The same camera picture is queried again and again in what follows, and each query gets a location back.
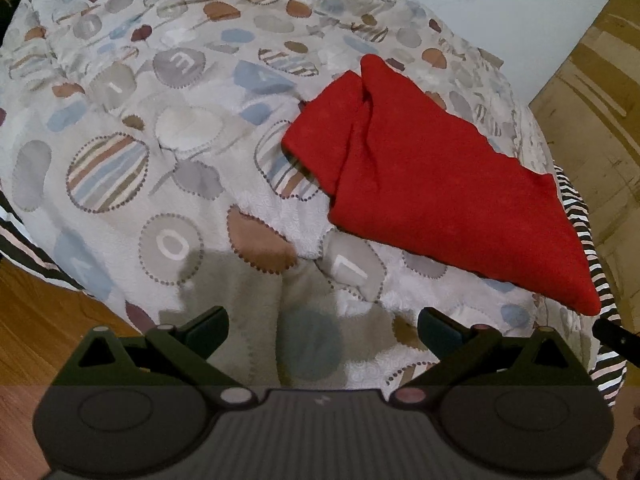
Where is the patterned grey circle-print duvet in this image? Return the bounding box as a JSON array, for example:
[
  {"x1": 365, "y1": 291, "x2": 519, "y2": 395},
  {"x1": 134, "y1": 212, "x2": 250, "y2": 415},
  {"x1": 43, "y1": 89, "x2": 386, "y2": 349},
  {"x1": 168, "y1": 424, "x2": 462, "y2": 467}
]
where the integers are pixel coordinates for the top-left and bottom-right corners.
[{"x1": 1, "y1": 0, "x2": 598, "y2": 391}]

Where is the wooden plywood wardrobe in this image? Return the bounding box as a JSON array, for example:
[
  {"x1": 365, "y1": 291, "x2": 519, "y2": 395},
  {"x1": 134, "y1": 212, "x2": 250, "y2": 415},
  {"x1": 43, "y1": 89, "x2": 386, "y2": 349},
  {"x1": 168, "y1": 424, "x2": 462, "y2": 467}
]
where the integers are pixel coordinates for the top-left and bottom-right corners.
[{"x1": 532, "y1": 0, "x2": 640, "y2": 332}]

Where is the red long-sleeve sweater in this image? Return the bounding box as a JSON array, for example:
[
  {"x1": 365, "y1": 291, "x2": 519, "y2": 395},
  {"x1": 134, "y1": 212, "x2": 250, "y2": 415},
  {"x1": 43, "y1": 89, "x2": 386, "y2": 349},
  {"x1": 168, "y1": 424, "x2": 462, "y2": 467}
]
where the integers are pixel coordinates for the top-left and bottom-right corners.
[{"x1": 281, "y1": 54, "x2": 601, "y2": 316}]

